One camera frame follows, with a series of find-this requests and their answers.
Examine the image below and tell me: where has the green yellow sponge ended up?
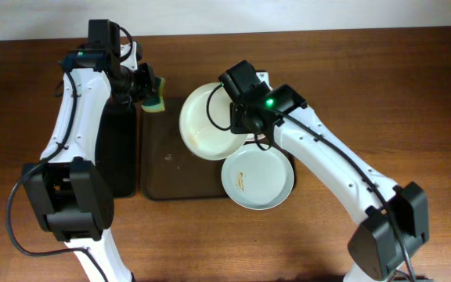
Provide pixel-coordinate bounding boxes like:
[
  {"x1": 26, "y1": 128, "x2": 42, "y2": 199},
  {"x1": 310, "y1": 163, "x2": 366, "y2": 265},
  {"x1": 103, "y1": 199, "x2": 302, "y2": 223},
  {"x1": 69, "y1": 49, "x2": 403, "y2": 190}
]
[{"x1": 140, "y1": 77, "x2": 165, "y2": 113}]

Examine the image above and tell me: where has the white plate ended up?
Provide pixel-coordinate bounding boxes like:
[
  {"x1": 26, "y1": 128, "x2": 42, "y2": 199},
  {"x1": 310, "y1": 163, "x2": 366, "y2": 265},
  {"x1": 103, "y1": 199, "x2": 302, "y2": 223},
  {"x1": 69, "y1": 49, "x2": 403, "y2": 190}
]
[
  {"x1": 179, "y1": 82, "x2": 247, "y2": 161},
  {"x1": 246, "y1": 134, "x2": 265, "y2": 142}
]

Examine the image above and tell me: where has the pale blue plate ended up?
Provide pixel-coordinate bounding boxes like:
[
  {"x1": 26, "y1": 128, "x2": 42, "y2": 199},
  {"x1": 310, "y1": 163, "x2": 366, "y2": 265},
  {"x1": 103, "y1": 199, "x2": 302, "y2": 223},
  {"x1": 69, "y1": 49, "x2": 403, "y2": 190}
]
[{"x1": 221, "y1": 143, "x2": 295, "y2": 211}]

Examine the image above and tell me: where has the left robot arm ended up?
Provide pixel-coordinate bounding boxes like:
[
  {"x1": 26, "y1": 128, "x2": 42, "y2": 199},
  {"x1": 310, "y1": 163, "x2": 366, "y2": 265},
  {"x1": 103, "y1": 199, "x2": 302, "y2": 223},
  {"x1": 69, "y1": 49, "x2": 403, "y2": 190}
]
[{"x1": 18, "y1": 45, "x2": 164, "y2": 281}]

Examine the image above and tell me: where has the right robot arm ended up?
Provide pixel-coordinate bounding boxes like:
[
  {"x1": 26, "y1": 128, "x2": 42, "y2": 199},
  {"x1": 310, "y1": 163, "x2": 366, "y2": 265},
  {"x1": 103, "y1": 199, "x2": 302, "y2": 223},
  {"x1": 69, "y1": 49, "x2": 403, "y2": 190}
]
[{"x1": 225, "y1": 82, "x2": 429, "y2": 281}]

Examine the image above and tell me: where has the black rectangular tray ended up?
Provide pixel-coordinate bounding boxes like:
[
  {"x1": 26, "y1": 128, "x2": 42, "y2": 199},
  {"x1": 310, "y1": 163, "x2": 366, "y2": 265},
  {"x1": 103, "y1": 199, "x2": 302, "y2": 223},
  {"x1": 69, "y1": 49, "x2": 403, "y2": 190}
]
[{"x1": 95, "y1": 101, "x2": 137, "y2": 198}]

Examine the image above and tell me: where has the brown plastic serving tray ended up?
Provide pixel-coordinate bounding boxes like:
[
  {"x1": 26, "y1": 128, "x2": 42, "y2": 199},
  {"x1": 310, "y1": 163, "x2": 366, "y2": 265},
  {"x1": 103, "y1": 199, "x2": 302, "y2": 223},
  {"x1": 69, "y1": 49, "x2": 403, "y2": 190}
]
[{"x1": 139, "y1": 96, "x2": 298, "y2": 202}]

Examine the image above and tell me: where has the white plate top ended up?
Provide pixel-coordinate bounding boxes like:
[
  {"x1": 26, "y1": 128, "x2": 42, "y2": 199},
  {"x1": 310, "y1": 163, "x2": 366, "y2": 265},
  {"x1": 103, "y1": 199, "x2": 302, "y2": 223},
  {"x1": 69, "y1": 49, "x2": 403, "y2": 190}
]
[{"x1": 246, "y1": 134, "x2": 265, "y2": 142}]

